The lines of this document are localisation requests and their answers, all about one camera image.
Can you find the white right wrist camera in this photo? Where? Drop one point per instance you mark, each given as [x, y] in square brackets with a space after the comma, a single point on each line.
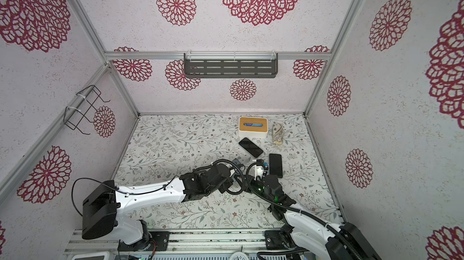
[260, 171]

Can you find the map print glasses case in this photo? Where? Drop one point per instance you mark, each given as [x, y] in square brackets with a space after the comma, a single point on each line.
[278, 131]

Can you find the black phone light blue case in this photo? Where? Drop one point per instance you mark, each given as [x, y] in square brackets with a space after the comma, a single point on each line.
[250, 147]

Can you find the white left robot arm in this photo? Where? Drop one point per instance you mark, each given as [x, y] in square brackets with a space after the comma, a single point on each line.
[106, 210]

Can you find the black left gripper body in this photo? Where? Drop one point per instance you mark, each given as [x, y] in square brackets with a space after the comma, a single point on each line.
[229, 182]

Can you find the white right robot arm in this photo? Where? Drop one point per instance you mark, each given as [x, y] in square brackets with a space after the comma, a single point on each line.
[305, 232]

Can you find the grey wall shelf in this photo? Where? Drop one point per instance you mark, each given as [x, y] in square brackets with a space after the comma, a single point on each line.
[234, 66]

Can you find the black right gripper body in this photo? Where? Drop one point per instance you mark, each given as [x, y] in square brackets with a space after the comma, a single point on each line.
[266, 172]

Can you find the black wire wall basket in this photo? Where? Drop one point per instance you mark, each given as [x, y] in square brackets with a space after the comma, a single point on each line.
[89, 96]

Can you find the black phone pale green case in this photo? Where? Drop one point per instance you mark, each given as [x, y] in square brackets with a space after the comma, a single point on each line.
[241, 166]

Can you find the white tissue box wooden lid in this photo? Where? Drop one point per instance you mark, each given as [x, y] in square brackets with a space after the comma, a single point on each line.
[253, 127]

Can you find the black phone clear case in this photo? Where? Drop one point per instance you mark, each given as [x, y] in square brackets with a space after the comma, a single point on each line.
[275, 165]

